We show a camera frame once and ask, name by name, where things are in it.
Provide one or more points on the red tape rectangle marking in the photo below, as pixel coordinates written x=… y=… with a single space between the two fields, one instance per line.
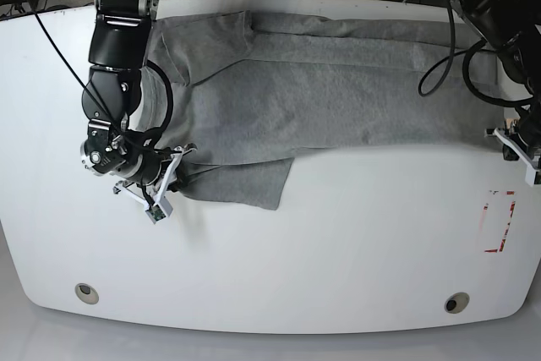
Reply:
x=496 y=220

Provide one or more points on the right table cable grommet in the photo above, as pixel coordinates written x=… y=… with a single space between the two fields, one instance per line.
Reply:
x=456 y=303

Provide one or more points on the black robot arm image left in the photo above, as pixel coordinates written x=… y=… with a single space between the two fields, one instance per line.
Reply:
x=117 y=56

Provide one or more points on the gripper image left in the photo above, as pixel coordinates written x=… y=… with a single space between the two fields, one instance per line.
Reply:
x=154 y=176

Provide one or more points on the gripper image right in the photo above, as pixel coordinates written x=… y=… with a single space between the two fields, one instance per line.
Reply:
x=514 y=146

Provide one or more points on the left table cable grommet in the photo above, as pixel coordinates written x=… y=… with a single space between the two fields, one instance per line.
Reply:
x=86 y=293

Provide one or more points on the table cable grommet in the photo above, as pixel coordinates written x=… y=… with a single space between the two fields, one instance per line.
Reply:
x=86 y=293
x=456 y=303

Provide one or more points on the grey T-shirt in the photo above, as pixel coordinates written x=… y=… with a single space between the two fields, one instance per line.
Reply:
x=254 y=90

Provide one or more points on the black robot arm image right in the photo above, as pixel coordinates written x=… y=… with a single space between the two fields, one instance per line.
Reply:
x=511 y=28

